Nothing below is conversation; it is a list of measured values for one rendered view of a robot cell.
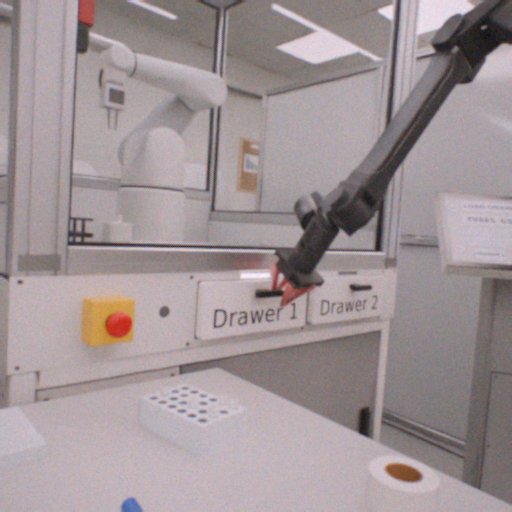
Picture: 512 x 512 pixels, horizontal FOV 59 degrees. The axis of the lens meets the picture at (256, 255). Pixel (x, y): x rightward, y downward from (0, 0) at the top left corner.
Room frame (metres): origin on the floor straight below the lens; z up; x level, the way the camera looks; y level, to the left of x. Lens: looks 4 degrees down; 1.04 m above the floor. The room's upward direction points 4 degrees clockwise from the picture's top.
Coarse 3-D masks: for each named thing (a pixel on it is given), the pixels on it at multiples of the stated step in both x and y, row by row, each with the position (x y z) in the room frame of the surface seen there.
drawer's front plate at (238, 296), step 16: (208, 288) 0.85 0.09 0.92; (224, 288) 0.88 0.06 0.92; (240, 288) 0.91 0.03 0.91; (256, 288) 0.94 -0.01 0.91; (208, 304) 0.86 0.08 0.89; (224, 304) 0.88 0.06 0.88; (240, 304) 0.91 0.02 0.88; (256, 304) 0.94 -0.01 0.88; (272, 304) 0.97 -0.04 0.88; (288, 304) 1.00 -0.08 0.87; (304, 304) 1.04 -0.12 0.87; (208, 320) 0.86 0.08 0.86; (240, 320) 0.91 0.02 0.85; (256, 320) 0.94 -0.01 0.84; (288, 320) 1.00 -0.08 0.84; (304, 320) 1.04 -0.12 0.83; (208, 336) 0.86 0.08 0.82; (224, 336) 0.88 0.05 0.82
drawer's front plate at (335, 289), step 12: (360, 276) 1.19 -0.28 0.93; (372, 276) 1.21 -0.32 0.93; (324, 288) 1.08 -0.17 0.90; (336, 288) 1.11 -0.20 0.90; (348, 288) 1.14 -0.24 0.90; (372, 288) 1.21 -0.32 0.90; (312, 300) 1.06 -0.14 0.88; (336, 300) 1.11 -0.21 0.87; (348, 300) 1.14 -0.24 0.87; (360, 300) 1.18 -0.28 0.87; (372, 300) 1.21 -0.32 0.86; (312, 312) 1.06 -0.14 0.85; (324, 312) 1.08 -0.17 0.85; (336, 312) 1.11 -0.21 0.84; (348, 312) 1.15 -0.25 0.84; (360, 312) 1.18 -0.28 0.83; (372, 312) 1.22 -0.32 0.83
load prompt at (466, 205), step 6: (462, 204) 1.53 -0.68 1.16; (468, 204) 1.53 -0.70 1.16; (474, 204) 1.53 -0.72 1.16; (480, 204) 1.52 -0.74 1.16; (486, 204) 1.52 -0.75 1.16; (492, 204) 1.52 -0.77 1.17; (498, 204) 1.52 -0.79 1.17; (504, 204) 1.52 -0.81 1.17; (510, 204) 1.52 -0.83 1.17; (462, 210) 1.51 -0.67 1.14; (468, 210) 1.51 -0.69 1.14; (474, 210) 1.51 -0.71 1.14; (480, 210) 1.51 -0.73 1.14; (486, 210) 1.51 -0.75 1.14; (492, 210) 1.50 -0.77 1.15; (498, 210) 1.50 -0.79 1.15; (504, 210) 1.50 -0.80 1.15; (510, 210) 1.50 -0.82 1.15
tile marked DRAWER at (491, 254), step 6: (474, 252) 1.40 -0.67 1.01; (480, 252) 1.40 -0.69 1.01; (486, 252) 1.40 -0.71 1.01; (492, 252) 1.40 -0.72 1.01; (498, 252) 1.39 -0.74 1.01; (504, 252) 1.39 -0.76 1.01; (480, 258) 1.38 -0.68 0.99; (486, 258) 1.38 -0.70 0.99; (492, 258) 1.38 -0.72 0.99; (498, 258) 1.38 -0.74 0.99; (504, 258) 1.38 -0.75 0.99
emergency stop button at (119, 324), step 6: (120, 312) 0.69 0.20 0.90; (114, 318) 0.68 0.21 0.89; (120, 318) 0.68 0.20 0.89; (126, 318) 0.69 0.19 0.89; (108, 324) 0.67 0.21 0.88; (114, 324) 0.68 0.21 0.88; (120, 324) 0.68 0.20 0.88; (126, 324) 0.69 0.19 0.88; (108, 330) 0.68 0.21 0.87; (114, 330) 0.68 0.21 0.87; (120, 330) 0.68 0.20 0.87; (126, 330) 0.69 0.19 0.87; (114, 336) 0.68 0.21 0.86; (120, 336) 0.68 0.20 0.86
